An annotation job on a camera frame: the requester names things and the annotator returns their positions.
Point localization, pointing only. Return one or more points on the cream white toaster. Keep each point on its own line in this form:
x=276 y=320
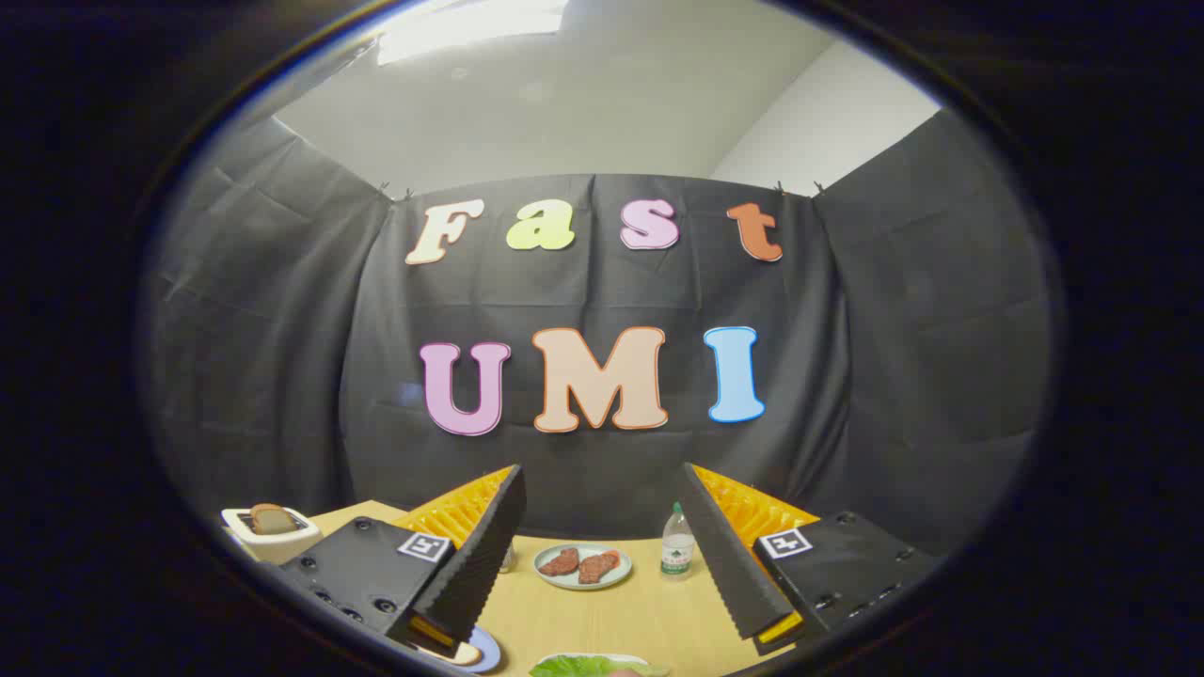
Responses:
x=273 y=547

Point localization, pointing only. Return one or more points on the green lettuce leaf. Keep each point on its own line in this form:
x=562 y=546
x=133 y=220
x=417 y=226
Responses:
x=574 y=668

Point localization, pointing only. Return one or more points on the pale green plate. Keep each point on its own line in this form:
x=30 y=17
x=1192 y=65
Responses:
x=564 y=582

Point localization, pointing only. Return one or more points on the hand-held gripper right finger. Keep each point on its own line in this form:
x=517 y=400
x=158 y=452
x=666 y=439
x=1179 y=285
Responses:
x=729 y=564

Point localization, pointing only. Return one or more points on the brown meat patty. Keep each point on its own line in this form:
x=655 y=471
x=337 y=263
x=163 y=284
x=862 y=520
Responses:
x=598 y=567
x=560 y=562

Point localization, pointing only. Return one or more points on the clear plastic water bottle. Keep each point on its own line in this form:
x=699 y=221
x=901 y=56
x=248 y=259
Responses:
x=676 y=550

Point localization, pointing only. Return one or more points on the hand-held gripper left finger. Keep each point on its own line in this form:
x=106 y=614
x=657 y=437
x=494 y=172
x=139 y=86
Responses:
x=475 y=564

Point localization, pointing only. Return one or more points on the toasted bread slice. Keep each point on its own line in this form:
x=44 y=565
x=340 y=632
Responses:
x=271 y=518

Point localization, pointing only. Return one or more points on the blue round plate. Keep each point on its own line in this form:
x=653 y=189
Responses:
x=487 y=651

